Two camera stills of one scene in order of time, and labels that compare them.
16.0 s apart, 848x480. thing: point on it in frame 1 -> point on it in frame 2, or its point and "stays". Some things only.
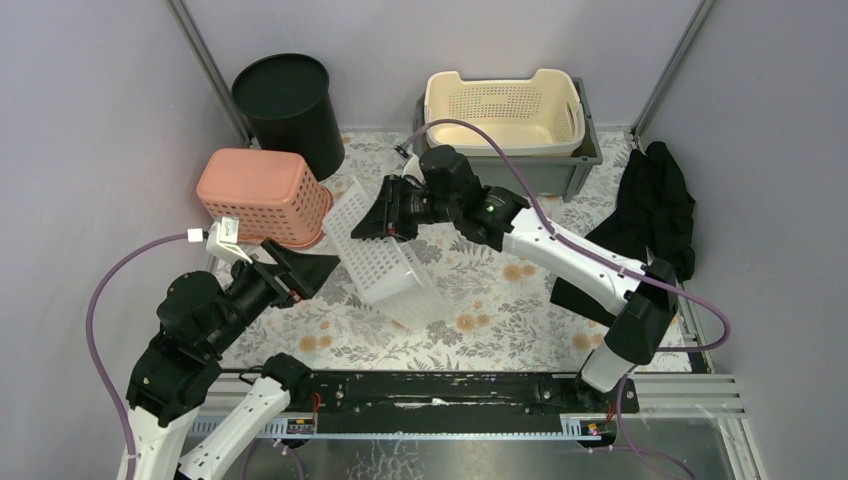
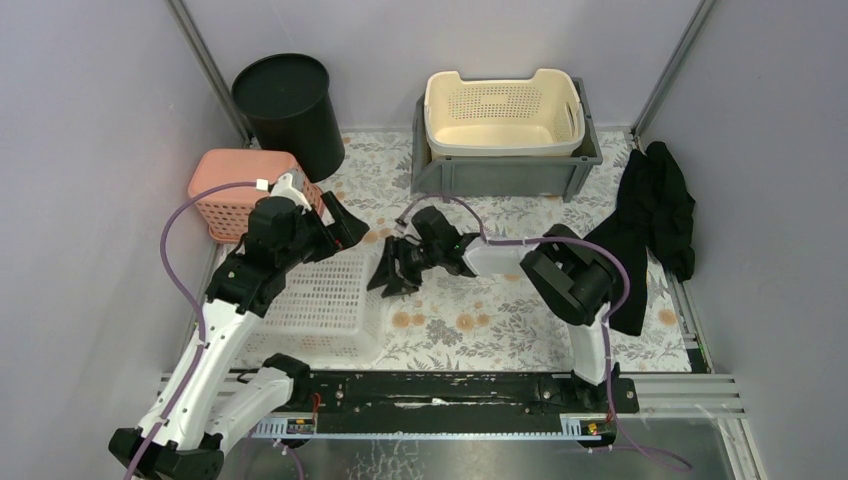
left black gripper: (281, 279) -> (325, 221)
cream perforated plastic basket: (539, 117) stays
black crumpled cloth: (655, 218) stays
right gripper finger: (391, 215) -> (387, 266)
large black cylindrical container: (288, 105) stays
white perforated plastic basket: (392, 276) -> (332, 318)
